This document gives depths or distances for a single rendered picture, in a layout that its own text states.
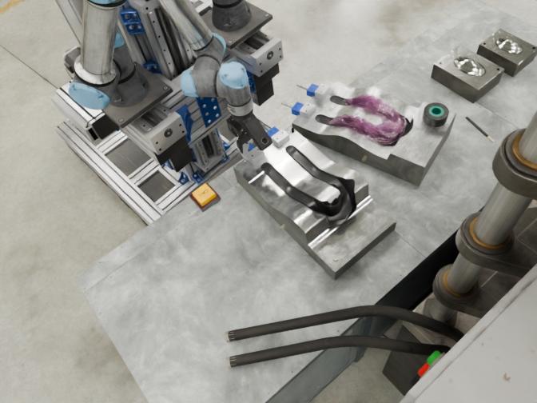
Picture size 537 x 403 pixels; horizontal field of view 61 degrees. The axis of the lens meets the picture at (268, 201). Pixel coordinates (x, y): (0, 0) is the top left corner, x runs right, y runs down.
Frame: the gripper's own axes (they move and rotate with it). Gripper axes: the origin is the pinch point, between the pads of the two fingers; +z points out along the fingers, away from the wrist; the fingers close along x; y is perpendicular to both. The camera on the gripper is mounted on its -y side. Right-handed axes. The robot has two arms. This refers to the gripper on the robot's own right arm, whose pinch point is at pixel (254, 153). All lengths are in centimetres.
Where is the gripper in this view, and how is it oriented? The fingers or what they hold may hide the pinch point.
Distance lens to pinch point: 155.1
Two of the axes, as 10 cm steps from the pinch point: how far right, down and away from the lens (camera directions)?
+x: -7.7, 5.8, -2.6
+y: -6.3, -6.2, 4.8
